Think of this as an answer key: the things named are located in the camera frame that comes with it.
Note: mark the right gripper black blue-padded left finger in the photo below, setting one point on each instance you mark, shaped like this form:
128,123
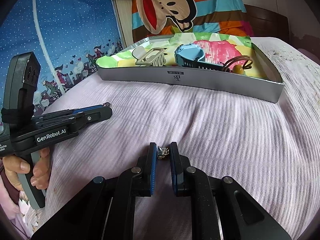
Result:
147,179

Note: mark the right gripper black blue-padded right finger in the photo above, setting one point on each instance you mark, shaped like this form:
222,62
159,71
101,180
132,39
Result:
178,164

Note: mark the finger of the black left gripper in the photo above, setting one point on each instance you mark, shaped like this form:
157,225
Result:
71,120

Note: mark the beige hair claw clip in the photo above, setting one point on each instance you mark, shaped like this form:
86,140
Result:
154,57

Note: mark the light blue kids smartwatch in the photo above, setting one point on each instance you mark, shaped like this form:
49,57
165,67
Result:
193,56

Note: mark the brown hair tie yellow bead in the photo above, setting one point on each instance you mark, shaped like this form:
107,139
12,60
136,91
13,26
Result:
238,65

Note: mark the person's left hand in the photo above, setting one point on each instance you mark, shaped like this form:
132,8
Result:
14,165

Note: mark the blue dotted wardrobe cover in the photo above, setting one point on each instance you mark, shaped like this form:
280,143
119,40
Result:
66,36

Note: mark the pink ribbed bedsheet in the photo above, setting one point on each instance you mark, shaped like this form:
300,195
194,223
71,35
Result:
270,149

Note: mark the silver box colourful lining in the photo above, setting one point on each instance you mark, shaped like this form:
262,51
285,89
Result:
263,81

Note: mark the striped monkey cartoon blanket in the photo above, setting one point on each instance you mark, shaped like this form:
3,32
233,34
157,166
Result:
166,17

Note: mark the dark wooden headboard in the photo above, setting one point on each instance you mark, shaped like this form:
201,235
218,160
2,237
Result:
266,23

